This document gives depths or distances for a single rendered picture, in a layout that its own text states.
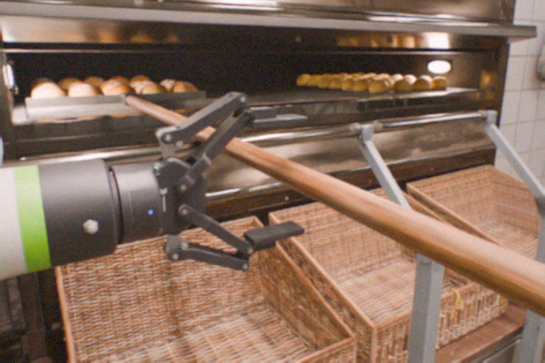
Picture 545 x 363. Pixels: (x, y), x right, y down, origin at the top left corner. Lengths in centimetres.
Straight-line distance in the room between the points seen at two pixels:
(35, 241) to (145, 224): 9
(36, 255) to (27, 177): 6
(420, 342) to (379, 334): 11
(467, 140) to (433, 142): 21
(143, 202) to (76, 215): 6
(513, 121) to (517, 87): 16
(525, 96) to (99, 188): 210
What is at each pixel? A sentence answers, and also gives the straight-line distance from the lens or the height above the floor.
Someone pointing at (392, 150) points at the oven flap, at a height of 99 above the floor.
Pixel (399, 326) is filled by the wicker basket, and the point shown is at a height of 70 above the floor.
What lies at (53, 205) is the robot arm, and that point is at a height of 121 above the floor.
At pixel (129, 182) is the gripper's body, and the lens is 40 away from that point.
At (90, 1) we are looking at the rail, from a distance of 95.
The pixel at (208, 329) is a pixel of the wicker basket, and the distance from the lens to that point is 127.
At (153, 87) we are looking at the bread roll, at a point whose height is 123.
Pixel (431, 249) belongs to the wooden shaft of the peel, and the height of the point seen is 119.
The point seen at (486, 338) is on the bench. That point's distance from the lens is 137.
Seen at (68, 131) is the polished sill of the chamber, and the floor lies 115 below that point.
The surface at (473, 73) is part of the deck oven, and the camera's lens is 214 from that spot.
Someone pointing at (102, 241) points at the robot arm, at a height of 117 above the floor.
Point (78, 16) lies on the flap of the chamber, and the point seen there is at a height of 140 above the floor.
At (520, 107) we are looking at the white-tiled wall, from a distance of 227.
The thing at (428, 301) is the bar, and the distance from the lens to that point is 94.
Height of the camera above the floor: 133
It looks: 14 degrees down
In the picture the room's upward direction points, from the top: straight up
